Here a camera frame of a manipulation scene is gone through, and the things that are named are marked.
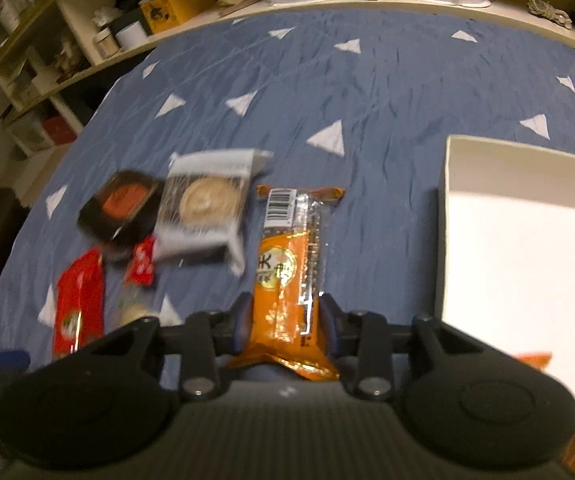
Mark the yellow box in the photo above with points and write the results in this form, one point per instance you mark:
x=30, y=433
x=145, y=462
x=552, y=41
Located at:
x=177, y=7

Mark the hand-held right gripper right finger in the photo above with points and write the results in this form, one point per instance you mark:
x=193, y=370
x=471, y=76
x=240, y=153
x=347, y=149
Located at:
x=328, y=327

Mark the red snack packet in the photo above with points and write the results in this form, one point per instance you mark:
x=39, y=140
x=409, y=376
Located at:
x=79, y=300

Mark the orange snack packet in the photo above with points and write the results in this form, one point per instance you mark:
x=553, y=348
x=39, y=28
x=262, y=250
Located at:
x=535, y=360
x=282, y=285

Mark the small red candy packet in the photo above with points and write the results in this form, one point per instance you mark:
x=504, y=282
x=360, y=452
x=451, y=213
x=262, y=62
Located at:
x=142, y=262

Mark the small clear green candy packet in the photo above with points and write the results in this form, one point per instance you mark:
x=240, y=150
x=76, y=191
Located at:
x=137, y=310

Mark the small jar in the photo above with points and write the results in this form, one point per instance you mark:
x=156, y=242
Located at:
x=104, y=44

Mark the clear plastic storage bin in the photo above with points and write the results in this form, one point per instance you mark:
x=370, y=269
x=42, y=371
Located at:
x=27, y=132

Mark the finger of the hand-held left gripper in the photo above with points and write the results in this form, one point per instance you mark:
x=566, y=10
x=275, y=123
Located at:
x=4, y=361

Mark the grey stone ornament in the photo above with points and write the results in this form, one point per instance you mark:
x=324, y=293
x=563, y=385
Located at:
x=550, y=10

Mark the blue quilt with white triangles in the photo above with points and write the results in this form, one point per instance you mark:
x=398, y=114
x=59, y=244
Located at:
x=367, y=100

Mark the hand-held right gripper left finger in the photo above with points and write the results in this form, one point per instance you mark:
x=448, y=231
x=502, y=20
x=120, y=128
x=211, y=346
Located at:
x=241, y=327

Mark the wooden shelf unit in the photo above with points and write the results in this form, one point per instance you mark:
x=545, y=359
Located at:
x=87, y=65

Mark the white cardboard box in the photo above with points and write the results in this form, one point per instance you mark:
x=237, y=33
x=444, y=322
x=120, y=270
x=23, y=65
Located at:
x=517, y=260

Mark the red box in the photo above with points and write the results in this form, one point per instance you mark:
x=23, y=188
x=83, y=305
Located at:
x=59, y=131

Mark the clear round pastry packet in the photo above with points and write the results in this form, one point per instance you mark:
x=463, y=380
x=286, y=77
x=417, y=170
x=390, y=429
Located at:
x=207, y=205

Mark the white cup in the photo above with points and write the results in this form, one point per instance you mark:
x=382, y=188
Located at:
x=131, y=36

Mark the brown plush toy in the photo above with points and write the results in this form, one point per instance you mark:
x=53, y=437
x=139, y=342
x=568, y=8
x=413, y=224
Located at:
x=72, y=57

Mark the black and red pastry packet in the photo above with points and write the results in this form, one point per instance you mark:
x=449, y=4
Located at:
x=122, y=205

